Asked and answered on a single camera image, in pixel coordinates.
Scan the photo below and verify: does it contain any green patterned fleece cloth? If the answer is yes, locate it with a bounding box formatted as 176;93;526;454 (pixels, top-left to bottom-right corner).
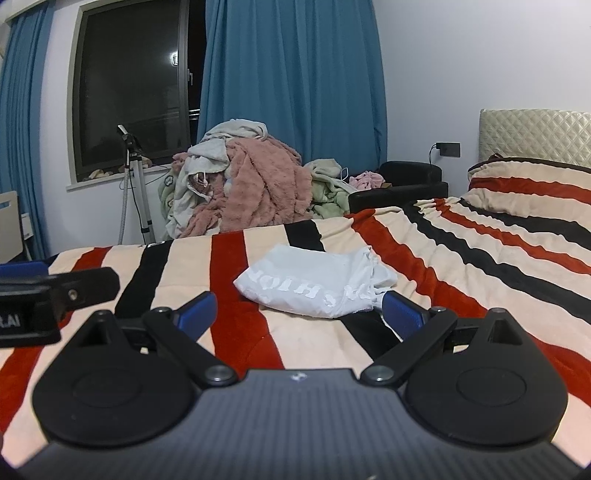
158;164;186;219

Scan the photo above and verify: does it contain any plain green fleece blanket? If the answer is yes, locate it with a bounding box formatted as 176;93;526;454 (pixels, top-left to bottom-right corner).
302;158;352;220

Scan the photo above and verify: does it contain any narrow blue curtain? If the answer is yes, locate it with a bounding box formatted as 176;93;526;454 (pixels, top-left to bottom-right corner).
0;4;56;259

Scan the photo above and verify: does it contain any red black cream striped blanket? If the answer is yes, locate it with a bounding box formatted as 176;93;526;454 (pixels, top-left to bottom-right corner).
0;196;591;462

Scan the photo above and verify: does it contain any grey-white garment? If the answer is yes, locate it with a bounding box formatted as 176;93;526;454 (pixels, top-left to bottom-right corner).
164;119;271;239

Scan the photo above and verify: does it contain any silver tripod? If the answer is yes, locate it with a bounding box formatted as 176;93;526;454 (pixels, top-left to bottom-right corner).
117;124;157;245

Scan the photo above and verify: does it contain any striped pillow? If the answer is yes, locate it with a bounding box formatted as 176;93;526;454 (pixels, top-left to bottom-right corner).
464;157;591;241

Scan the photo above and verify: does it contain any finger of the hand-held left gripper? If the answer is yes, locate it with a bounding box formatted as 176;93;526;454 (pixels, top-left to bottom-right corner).
0;261;122;321

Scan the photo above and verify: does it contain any grey hose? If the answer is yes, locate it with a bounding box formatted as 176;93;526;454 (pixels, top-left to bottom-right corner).
119;173;133;244

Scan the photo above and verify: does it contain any white t-shirt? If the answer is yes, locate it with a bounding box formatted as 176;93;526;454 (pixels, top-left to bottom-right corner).
233;244;399;319

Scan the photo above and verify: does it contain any black armchair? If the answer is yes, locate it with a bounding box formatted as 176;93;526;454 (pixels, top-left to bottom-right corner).
348;161;450;214

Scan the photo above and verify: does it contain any beige quilted headboard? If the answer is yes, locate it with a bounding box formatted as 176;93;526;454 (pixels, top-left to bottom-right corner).
478;108;591;169

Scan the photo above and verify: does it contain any small pink cloth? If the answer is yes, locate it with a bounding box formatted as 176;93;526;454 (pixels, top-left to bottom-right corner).
348;171;387;190

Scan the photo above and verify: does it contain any white chair with black frame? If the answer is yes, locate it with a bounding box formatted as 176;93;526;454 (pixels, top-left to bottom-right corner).
0;190;27;264

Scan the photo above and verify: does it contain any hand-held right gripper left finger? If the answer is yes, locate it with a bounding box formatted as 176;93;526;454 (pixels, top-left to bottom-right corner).
74;292;238;387

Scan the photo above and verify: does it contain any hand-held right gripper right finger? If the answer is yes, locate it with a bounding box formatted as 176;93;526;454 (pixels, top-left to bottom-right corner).
360;292;525;387

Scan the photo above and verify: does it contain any dark window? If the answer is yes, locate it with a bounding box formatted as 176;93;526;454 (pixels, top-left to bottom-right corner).
67;0;208;183

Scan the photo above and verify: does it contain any wide blue curtain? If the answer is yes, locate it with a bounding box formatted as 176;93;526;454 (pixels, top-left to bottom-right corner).
196;0;389;169

